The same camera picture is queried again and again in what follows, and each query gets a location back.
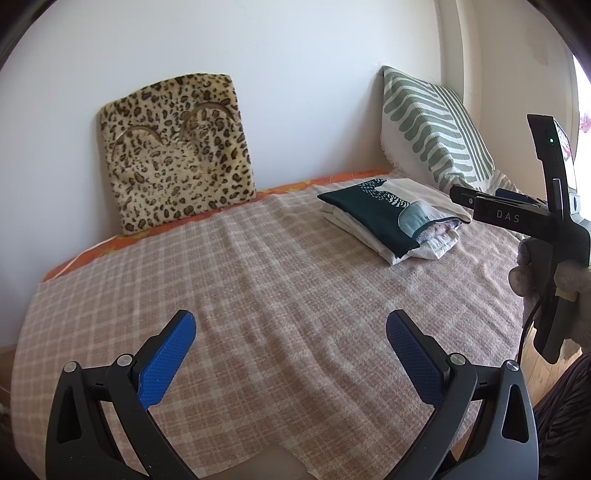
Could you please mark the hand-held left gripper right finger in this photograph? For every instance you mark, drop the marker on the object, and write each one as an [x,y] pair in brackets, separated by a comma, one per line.
[415,364]

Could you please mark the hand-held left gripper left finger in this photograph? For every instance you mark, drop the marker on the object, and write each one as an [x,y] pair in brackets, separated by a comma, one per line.
[166,364]

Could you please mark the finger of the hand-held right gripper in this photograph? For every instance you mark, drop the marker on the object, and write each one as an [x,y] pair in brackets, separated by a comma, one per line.
[461,196]
[517,195]

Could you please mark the teal printed garment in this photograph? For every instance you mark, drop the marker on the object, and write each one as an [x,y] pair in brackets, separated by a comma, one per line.
[388,207]

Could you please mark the person's right hand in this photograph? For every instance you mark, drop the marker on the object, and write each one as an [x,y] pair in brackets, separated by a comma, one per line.
[524,272]

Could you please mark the white folded cloth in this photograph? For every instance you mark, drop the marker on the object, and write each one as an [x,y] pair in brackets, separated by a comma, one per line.
[415,251]

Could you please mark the green striped pillow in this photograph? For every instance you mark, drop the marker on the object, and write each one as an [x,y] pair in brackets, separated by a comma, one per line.
[429,124]

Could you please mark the pink plaid blanket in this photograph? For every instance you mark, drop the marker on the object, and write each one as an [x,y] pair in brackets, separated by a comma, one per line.
[277,300]

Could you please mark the orange bed sheet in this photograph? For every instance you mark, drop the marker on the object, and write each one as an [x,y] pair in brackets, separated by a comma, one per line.
[138,233]

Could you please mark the person's dark striped clothing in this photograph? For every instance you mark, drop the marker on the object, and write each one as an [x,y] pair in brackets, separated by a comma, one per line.
[565,406]

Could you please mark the leopard print cushion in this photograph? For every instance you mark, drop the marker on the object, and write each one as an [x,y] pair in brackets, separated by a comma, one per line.
[178,152]

